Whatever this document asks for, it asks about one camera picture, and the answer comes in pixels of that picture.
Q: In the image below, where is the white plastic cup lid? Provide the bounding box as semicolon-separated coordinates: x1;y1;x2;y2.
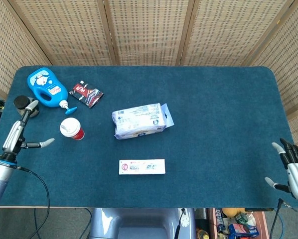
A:
59;117;82;138

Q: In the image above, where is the red paper cup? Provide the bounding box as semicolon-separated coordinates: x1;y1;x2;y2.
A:
71;127;86;141

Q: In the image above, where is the teal felt table cover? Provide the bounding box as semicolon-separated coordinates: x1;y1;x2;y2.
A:
0;65;298;210

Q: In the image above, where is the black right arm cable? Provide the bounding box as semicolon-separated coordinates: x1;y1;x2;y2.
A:
269;198;284;239

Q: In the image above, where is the woven folding screen panel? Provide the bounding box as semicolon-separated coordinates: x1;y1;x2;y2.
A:
0;0;53;101
7;0;119;66
248;0;298;156
103;0;196;67
179;0;296;67

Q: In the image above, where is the blue-grey robot torso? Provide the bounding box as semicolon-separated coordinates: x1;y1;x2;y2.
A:
88;208;197;239

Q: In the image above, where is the blue snack packet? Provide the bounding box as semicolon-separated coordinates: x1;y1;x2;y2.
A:
228;223;260;238

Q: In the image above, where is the white toothpaste box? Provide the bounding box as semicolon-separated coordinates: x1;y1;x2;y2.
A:
118;159;166;176

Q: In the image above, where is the black and red card box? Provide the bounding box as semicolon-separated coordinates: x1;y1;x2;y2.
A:
68;80;105;109

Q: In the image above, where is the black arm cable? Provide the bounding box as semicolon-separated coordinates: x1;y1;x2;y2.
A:
269;198;284;239
13;166;51;239

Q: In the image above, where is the orange round item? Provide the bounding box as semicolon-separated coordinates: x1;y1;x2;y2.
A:
222;208;246;219

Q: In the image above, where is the blue detergent pump bottle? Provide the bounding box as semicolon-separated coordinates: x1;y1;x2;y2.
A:
27;67;78;116

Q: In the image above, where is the white and blue tissue pack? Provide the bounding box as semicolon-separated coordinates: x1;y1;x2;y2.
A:
111;102;175;140

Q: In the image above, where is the dark round jar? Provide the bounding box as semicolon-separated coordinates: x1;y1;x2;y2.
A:
13;95;40;119

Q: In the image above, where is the black cable with plug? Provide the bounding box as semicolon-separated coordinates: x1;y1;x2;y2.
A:
174;208;187;239

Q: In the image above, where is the pink storage crate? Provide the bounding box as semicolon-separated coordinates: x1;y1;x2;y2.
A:
207;208;269;239

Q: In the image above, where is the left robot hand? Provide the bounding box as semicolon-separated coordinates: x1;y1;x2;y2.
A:
1;100;56;160

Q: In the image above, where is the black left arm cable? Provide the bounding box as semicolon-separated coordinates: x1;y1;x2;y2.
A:
13;166;51;239

